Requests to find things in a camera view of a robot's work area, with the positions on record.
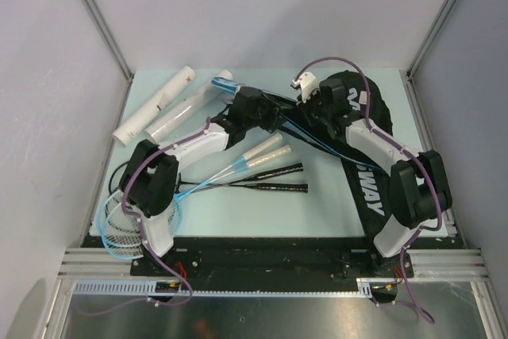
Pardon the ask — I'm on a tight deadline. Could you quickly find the black racket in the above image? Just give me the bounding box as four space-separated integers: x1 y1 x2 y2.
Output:
197 163 304 190
196 183 309 194

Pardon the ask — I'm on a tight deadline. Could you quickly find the white shuttlecock tube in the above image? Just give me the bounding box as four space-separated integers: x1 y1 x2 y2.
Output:
145 80 222 143

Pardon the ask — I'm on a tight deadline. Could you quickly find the black racket upper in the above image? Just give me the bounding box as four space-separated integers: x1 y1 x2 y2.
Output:
197 163 304 190

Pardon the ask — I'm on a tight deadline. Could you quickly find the aluminium frame post left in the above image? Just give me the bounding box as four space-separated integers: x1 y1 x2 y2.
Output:
80 0 133 84

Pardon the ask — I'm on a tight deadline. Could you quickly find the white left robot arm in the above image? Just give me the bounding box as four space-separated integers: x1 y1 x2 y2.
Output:
120 87 296 275

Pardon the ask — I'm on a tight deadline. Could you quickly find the black racket bag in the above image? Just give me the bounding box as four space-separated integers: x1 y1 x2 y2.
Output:
283 71 404 257

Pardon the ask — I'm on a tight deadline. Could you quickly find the white cardboard tube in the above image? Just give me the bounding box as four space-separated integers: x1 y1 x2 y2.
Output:
113 66 196 146

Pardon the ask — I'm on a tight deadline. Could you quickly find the black racket lower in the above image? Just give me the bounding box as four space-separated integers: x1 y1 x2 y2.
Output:
196 183 309 194

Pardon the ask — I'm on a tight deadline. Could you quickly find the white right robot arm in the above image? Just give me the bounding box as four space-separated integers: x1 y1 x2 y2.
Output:
288 71 452 276

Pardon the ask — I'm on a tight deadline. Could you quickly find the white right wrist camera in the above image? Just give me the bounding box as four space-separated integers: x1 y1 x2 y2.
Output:
290 71 319 103

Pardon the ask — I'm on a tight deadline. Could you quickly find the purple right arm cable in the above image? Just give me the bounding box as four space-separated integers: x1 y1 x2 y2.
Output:
293 56 445 324

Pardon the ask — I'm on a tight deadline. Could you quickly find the blue racket bag cover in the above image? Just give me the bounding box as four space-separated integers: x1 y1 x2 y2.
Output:
211 76 384 172

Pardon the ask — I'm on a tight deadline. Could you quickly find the aluminium side rail right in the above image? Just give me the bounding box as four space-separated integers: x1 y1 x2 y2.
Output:
402 72 507 338

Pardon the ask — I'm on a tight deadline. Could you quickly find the aluminium frame post right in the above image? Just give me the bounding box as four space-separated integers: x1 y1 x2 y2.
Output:
406 0 459 79

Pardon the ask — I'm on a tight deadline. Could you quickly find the blue racket white grip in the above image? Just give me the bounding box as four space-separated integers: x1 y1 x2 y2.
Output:
96 144 291 260
118 128 283 218

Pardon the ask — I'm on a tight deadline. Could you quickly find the grey cable duct rail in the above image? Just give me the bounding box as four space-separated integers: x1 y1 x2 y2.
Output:
74 279 398 298

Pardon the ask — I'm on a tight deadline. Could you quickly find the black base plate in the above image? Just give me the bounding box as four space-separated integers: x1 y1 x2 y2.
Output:
81 235 468 292

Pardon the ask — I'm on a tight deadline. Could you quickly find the aluminium frame post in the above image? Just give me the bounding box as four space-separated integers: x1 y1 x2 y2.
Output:
80 0 133 84
406 0 459 79

